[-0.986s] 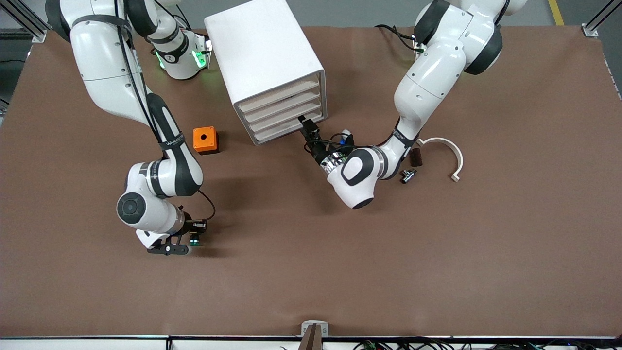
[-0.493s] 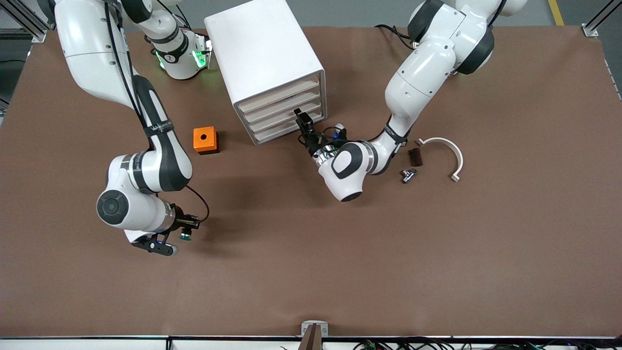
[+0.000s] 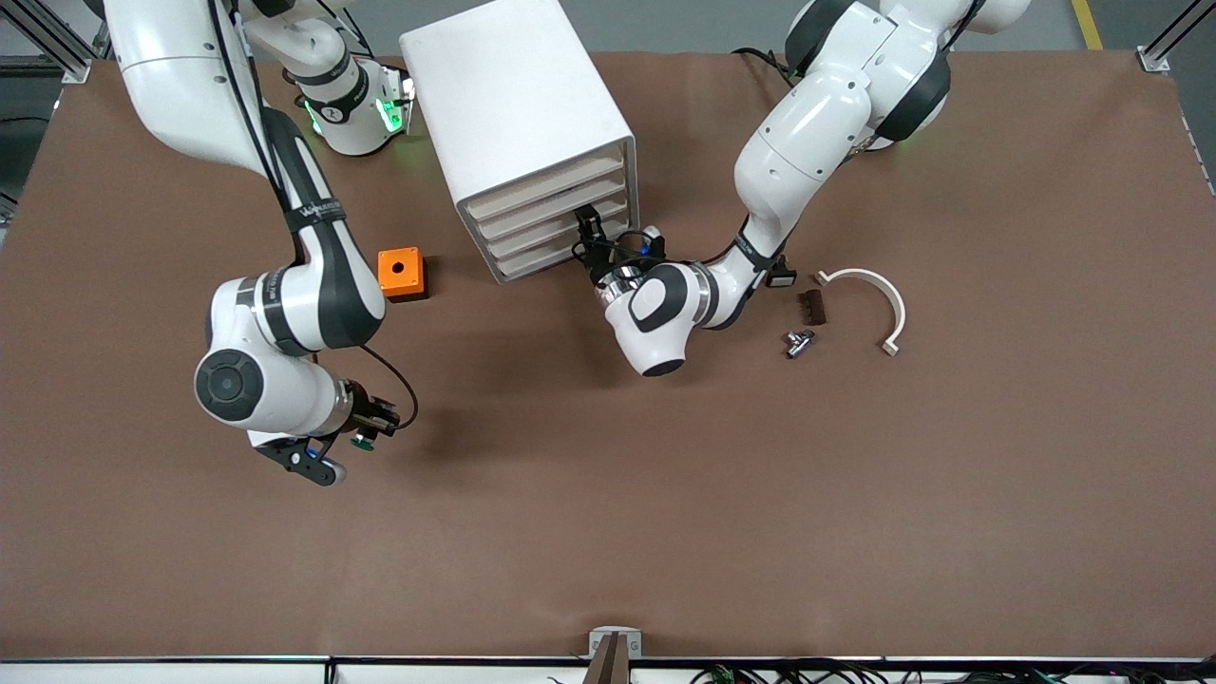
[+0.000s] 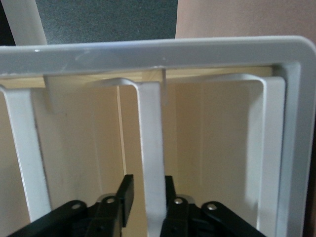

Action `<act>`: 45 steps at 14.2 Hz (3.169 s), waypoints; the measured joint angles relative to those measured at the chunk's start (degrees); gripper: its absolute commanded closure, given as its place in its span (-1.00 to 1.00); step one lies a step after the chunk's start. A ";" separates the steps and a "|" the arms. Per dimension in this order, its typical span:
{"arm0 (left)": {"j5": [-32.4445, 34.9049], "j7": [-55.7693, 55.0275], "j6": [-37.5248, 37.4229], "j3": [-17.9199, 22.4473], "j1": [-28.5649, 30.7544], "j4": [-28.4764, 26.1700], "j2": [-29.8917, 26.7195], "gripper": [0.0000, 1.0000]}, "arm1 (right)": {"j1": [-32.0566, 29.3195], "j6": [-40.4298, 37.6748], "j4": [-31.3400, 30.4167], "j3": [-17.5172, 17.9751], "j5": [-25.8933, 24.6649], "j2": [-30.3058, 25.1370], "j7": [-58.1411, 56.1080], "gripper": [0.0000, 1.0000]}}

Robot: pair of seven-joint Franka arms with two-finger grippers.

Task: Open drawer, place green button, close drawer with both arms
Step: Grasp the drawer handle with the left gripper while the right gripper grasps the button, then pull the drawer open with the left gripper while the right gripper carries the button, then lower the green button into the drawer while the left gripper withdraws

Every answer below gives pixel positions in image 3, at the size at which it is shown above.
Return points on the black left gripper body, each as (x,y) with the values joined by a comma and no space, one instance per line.
(600,260)

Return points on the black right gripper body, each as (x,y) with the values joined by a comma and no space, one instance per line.
(365,410)

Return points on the green push button switch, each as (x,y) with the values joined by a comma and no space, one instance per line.
(362,441)

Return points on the white plastic drawer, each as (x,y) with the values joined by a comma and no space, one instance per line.
(532,236)
(532,211)
(547,183)
(541,256)

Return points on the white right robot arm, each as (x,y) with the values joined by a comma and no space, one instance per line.
(285,304)

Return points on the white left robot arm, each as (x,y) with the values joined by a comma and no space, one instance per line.
(807,133)

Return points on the orange push button box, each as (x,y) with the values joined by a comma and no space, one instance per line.
(399,271)

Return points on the white drawer cabinet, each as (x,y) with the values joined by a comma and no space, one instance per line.
(503,95)

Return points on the brown terminal block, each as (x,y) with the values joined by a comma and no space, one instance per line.
(813,307)

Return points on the black switch with white face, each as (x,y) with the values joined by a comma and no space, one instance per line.
(783,277)

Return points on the silver metal key switch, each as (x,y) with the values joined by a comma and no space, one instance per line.
(798,343)

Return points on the white table edge rail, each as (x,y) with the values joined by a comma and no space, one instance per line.
(190,671)

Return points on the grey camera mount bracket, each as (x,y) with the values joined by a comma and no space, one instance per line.
(614,646)

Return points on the aluminium frame profile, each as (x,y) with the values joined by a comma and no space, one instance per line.
(52,43)
(1164,47)

